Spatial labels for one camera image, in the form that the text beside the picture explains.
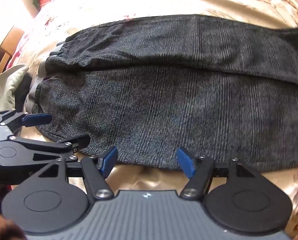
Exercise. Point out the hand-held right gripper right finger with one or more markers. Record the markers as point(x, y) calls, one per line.
point(186, 162)

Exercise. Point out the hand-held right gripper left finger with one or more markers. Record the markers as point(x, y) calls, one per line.
point(109, 158)

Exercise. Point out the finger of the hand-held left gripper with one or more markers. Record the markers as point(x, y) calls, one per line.
point(64, 145)
point(37, 120)

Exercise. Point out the dark grey checked pants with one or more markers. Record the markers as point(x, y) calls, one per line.
point(164, 100)

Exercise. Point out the dark cloth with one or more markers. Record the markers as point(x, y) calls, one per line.
point(22, 92)

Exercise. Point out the pale green cloth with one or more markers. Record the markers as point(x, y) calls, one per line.
point(10, 85)

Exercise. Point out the brown fuzzy cloth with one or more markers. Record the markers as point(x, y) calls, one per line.
point(2, 225)

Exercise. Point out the light wooden furniture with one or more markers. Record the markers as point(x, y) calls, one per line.
point(6, 47)

